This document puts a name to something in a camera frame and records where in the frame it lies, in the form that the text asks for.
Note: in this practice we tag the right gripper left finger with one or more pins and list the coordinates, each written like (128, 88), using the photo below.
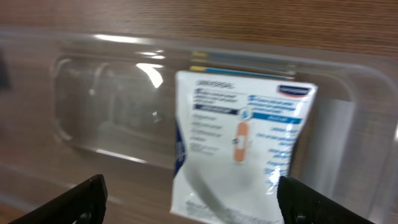
(85, 203)

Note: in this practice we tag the white plaster box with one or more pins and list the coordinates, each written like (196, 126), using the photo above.
(235, 137)

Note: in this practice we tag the blue VapoDrops lozenge box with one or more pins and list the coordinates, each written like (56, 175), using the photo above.
(242, 66)

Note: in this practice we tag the clear plastic container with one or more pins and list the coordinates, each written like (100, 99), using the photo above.
(76, 105)

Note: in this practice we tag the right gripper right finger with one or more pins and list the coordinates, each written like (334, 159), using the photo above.
(299, 204)

